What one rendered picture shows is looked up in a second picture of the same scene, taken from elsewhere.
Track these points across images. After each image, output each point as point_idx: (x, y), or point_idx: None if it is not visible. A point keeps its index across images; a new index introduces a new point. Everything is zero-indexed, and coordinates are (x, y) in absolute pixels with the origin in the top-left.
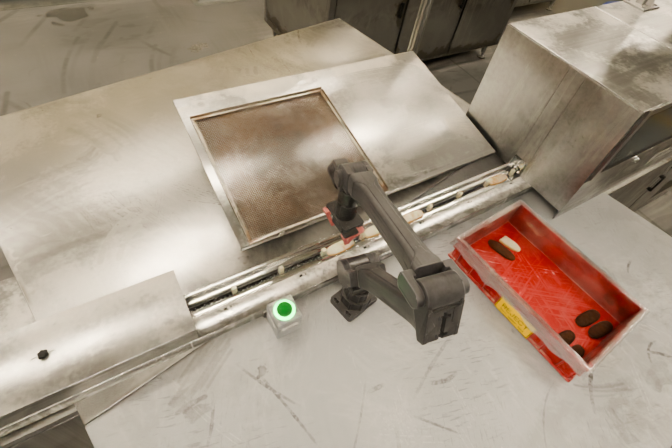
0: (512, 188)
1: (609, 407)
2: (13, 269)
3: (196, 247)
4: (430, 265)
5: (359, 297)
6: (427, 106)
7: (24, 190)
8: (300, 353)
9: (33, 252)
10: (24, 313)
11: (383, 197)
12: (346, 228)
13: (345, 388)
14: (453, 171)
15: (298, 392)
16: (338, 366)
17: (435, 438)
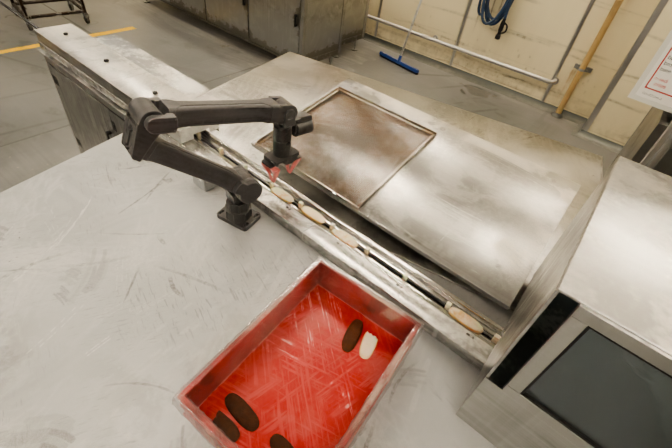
0: (459, 336)
1: None
2: (214, 88)
3: (253, 136)
4: (164, 105)
5: (226, 200)
6: (505, 216)
7: (264, 77)
8: (184, 195)
9: (226, 90)
10: (190, 98)
11: (243, 102)
12: (265, 155)
13: (159, 222)
14: (449, 279)
15: (154, 199)
16: (177, 216)
17: (120, 284)
